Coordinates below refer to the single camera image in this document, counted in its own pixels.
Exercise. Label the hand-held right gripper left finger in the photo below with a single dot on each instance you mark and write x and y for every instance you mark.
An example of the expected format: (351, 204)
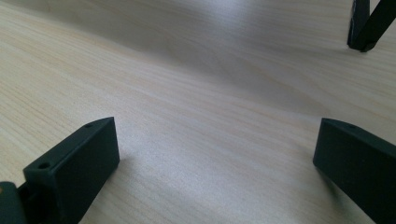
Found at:
(81, 168)

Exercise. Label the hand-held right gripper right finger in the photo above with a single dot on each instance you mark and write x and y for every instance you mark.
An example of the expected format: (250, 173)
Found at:
(358, 165)

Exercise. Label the black metal stand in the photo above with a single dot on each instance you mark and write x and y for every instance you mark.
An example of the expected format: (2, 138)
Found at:
(361, 34)

